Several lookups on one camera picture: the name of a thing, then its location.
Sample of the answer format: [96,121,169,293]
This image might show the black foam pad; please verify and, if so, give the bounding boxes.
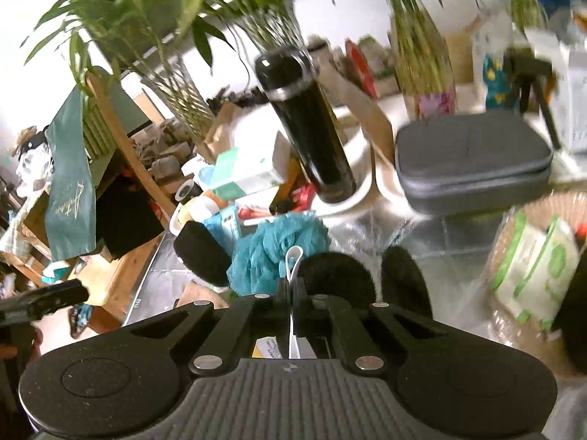
[299,245,433,319]

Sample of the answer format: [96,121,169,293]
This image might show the teal mesh bath loofah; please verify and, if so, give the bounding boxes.
[227,213,330,296]

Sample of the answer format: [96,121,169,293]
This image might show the person's right hand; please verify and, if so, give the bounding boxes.
[1,324,43,371]

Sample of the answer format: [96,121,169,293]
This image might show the black slim foam piece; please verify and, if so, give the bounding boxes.
[173,220,231,287]

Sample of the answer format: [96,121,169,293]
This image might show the wooden chair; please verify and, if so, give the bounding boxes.
[1,82,176,334]

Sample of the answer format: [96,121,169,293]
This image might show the green white box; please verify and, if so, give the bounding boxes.
[210,131,291,202]

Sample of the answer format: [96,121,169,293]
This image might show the wet wipes pack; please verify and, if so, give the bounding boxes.
[491,212,580,331]

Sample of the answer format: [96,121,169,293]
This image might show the pink woven basket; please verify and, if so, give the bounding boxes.
[485,192,586,378]

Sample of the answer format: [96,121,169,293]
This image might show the grey zip hard case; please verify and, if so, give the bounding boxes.
[395,109,553,217]

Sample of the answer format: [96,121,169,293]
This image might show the black foam in basket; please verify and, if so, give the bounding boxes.
[553,252,587,374]

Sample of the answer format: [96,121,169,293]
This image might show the left glass vase bamboo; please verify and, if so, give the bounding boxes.
[141,56,215,144]

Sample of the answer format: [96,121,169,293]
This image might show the black thermos bottle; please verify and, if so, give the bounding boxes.
[254,46,356,204]

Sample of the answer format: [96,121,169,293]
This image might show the glass vase with bamboo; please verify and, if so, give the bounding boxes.
[390,0,457,119]

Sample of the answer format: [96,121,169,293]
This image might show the small black tripod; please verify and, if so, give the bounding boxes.
[503,50,562,150]

